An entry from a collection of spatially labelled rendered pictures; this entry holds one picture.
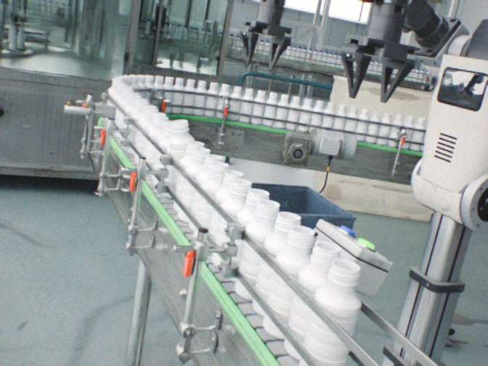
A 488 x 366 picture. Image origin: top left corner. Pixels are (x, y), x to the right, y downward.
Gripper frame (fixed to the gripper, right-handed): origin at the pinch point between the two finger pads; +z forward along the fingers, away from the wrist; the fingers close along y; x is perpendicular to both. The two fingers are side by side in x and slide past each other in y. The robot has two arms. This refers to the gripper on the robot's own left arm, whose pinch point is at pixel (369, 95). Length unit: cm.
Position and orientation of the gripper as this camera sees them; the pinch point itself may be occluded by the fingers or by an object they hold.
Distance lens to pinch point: 99.7
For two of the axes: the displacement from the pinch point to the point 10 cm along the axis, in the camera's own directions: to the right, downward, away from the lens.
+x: -3.5, -3.0, 8.9
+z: -1.7, 9.5, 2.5
